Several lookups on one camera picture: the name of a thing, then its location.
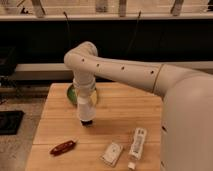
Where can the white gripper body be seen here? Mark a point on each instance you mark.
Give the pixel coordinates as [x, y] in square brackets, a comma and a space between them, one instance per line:
[86, 89]

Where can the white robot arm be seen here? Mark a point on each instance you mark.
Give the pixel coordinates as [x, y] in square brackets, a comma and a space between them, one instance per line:
[187, 95]

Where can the black eraser block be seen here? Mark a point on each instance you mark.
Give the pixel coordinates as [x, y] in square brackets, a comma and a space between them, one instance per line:
[87, 123]

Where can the green bowl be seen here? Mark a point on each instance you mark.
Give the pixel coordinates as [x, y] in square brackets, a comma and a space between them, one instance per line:
[72, 95]

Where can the red pocket knife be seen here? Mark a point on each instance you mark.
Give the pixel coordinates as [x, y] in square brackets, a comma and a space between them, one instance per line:
[62, 148]

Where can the white toothpaste tube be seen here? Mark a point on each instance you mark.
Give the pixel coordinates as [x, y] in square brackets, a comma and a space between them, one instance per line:
[136, 148]

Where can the black floor mat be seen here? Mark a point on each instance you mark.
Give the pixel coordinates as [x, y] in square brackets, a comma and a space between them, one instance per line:
[10, 122]

